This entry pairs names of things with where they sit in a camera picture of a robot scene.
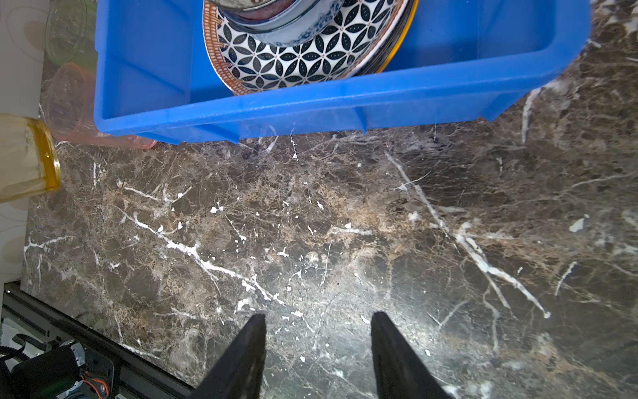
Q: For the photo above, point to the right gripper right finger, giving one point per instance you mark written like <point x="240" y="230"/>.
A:
<point x="399" y="373"/>

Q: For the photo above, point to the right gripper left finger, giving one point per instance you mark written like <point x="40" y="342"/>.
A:
<point x="239" y="371"/>

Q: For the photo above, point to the yellow transparent cup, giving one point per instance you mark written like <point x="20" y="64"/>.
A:
<point x="29" y="162"/>

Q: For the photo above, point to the geometric pattern brown rimmed plate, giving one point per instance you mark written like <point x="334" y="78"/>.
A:
<point x="347" y="47"/>

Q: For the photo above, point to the yellow rimmed polka dot plate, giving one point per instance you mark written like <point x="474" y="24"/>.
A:
<point x="396" y="38"/>

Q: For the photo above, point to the pink transparent cup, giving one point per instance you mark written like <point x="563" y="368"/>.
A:
<point x="68" y="111"/>

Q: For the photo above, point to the brown leaf pattern bowl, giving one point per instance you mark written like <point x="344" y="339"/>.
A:
<point x="244" y="6"/>

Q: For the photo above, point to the blue plastic bin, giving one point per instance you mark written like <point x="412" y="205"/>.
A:
<point x="461" y="60"/>

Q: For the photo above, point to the green transparent cup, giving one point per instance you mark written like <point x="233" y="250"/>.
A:
<point x="70" y="33"/>

